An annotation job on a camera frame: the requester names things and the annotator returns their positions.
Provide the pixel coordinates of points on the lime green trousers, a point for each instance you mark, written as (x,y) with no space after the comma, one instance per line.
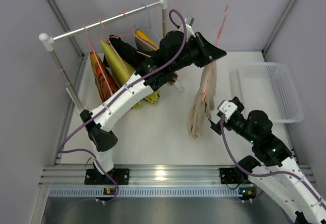
(117,70)

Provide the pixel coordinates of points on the beige trousers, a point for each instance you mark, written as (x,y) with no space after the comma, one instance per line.
(203,103)

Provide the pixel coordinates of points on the light blue wire hanger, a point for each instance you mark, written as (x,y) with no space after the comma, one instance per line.
(149,26)

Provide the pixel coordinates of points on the aluminium corner frame post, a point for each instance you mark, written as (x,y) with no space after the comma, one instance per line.
(281,20)

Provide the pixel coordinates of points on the yellow camouflage trousers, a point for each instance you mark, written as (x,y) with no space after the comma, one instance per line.
(145,40)

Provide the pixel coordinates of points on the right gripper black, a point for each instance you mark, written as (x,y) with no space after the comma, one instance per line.
(217,126)

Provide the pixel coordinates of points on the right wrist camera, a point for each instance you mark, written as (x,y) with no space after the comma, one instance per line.
(227,108)

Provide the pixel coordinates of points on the left rear frame post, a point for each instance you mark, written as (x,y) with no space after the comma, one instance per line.
(64,25)

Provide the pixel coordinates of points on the pink hanger of beige trousers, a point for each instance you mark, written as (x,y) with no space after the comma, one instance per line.
(217,40)

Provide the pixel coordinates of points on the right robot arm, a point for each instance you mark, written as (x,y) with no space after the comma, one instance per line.
(272,167)

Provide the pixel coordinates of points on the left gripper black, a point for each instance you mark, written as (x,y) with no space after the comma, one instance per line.
(204,49)

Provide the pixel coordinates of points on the white plastic mesh basket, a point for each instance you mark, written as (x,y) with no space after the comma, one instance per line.
(269,87)

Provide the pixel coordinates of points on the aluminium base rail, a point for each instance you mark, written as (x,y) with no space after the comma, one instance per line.
(155,181)

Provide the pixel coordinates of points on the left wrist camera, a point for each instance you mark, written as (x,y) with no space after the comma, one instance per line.
(189,23)

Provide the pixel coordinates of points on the pink hanger of orange trousers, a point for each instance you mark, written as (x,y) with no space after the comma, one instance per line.
(102,80)

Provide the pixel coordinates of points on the orange camouflage trousers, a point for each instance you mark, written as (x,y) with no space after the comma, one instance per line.
(103,92)

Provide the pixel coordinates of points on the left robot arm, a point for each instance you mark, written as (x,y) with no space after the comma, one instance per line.
(175,52)

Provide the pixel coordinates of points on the black trousers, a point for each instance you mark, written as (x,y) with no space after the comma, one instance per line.
(132,56)

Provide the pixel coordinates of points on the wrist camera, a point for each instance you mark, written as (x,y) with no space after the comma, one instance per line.
(227,108)
(189,23)

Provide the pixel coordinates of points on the white metal clothes rack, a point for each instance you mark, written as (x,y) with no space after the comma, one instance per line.
(49,41)

